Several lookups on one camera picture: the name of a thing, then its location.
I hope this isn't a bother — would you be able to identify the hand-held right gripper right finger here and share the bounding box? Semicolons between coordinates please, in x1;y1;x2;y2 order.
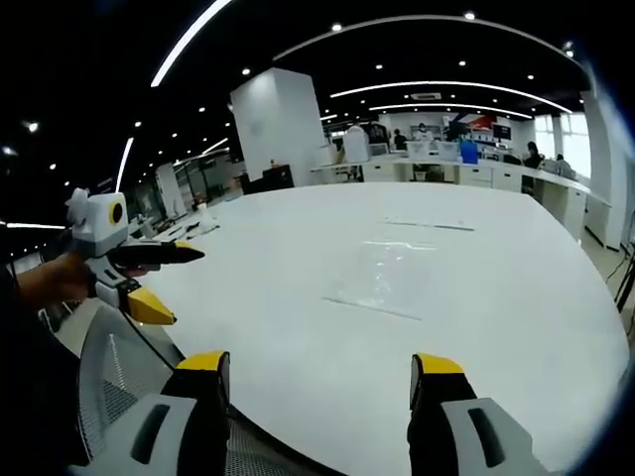
406;352;553;476

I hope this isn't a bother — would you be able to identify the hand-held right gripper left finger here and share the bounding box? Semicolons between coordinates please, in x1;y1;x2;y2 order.
66;349;232;476

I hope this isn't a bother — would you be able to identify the clear resealable bag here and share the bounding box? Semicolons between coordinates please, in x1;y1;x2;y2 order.
319;239;439;322

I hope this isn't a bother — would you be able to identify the clear flat plastic bag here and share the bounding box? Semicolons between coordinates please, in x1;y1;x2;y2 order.
380;215;476;233

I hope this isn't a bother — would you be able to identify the person's left hand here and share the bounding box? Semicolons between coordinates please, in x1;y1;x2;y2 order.
35;249;99;303

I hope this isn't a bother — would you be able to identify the grey mesh office chair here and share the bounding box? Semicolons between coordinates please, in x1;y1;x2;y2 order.
73;300;323;476

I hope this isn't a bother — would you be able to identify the person's dark clothing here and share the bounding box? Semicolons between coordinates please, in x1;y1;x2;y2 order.
0;306;85;476

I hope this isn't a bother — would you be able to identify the black cabinet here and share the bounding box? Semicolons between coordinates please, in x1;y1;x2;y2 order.
261;165;296;190

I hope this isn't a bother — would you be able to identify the black tripod stand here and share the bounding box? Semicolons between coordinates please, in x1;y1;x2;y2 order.
613;236;635;314

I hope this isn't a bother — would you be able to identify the white storage box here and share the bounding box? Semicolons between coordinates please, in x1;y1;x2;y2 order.
342;126;371;165

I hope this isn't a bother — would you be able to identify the long white counter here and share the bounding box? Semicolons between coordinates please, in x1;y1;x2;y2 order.
310;152;612;249

